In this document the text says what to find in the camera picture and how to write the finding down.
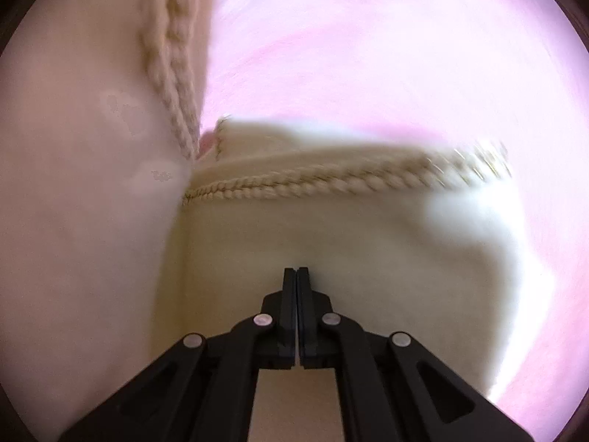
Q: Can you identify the pink bed sheet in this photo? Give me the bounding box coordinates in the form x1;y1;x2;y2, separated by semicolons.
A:
198;0;589;429

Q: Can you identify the white knit cardigan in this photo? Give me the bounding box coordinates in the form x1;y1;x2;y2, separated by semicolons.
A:
0;0;560;442

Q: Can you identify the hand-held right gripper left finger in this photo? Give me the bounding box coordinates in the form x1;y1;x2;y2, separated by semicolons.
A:
60;267;297;442

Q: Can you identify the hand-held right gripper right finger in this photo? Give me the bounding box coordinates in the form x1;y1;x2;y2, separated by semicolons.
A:
297;267;530;442

